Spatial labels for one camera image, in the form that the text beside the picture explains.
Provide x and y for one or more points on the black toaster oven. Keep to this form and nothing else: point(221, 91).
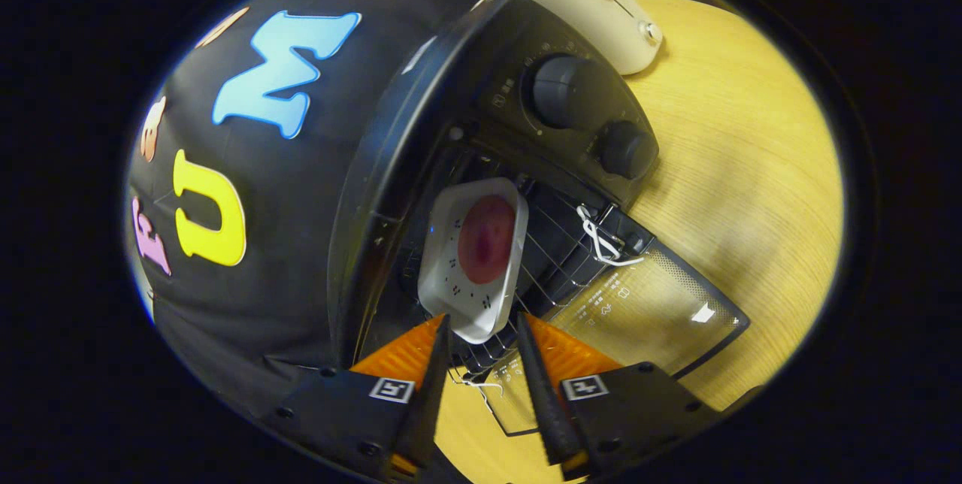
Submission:
point(511, 93)

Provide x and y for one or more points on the round pink food patty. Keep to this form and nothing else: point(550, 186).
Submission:
point(486, 240)

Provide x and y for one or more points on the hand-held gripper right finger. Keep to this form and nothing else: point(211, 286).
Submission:
point(545, 409)

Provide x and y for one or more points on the white square plate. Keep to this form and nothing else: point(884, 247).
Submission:
point(449, 243)

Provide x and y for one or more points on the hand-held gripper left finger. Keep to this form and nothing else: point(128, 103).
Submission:
point(432, 409)

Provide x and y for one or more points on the white pop-up toaster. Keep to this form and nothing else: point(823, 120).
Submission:
point(601, 14)

